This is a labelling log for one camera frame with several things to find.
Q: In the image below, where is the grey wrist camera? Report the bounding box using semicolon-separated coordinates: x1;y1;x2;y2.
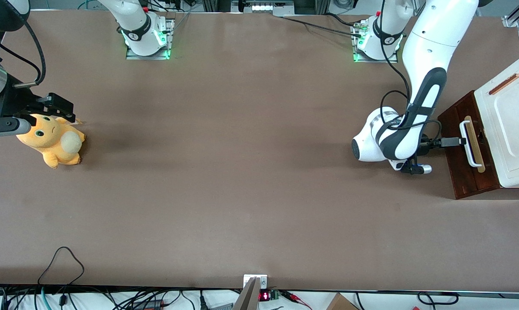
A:
399;163;433;175
0;117;32;138

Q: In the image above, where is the black coiled cable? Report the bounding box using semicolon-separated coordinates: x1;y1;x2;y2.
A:
417;291;459;306

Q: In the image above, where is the black power adapter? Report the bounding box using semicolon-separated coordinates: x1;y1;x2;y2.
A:
130;299;165;310

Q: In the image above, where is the brown wooden strip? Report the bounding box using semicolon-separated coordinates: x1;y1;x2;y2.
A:
488;73;519;96

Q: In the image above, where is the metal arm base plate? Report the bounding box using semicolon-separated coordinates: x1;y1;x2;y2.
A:
351;22;399;64
126;18;175;60

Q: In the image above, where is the thick black table cable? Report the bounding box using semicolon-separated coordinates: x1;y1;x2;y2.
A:
324;12;363;27

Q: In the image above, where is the brown cardboard box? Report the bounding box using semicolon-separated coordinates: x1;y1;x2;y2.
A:
326;293;360;310

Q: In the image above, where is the dark wood drawer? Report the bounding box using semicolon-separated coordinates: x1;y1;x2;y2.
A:
437;90;501;200

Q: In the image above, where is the thin black table cable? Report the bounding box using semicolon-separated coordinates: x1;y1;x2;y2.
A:
280;16;364;37

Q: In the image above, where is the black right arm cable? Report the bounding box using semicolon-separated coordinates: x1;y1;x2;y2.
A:
0;21;47;88

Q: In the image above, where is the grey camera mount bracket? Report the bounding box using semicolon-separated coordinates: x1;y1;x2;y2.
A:
233;274;269;310

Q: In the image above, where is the white cabinet body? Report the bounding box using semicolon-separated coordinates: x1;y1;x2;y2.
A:
474;46;519;190

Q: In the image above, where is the white power strip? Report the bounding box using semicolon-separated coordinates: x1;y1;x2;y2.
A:
232;0;294;13

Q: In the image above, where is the orange plush toy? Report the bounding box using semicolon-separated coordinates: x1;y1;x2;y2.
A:
16;113;86;169

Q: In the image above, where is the white drawer handle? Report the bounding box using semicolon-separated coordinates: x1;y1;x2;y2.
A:
459;121;480;167

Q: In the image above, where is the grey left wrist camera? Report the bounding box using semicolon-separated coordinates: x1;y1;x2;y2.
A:
399;163;433;175

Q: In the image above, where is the black looped thin cable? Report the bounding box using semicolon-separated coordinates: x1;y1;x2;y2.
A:
37;246;85;285

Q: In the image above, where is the red alligator clip lead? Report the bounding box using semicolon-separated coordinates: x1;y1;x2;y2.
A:
281;291;312;310

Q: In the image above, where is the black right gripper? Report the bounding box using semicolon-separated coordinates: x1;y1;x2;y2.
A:
0;75;76;124

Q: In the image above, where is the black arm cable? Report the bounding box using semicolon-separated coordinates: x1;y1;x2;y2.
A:
0;21;47;88
378;0;443;145

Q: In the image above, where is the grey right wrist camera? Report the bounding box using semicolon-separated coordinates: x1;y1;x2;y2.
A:
0;117;32;138

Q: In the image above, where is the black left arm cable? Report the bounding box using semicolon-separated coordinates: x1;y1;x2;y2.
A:
378;0;443;145

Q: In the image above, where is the aluminium frame profile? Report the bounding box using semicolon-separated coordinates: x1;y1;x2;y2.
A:
503;0;519;29

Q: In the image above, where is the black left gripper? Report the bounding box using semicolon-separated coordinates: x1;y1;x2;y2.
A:
416;134;467;156

